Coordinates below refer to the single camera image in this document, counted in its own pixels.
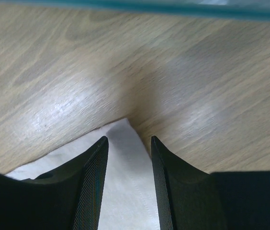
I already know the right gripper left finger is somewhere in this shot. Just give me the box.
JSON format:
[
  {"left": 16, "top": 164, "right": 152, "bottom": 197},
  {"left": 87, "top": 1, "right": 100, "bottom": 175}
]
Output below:
[{"left": 0, "top": 137, "right": 108, "bottom": 230}]

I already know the teal plastic basket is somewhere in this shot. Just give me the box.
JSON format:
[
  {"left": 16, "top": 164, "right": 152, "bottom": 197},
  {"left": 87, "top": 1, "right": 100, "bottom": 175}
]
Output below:
[{"left": 32, "top": 0, "right": 270, "bottom": 21}]

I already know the beige t shirt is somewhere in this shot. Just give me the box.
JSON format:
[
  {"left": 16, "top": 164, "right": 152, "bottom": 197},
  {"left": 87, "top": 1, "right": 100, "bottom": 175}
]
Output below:
[{"left": 7, "top": 118, "right": 160, "bottom": 230}]

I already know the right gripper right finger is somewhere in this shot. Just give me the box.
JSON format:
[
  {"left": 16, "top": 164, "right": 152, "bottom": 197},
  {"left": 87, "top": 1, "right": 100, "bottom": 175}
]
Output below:
[{"left": 151, "top": 136, "right": 270, "bottom": 230}]

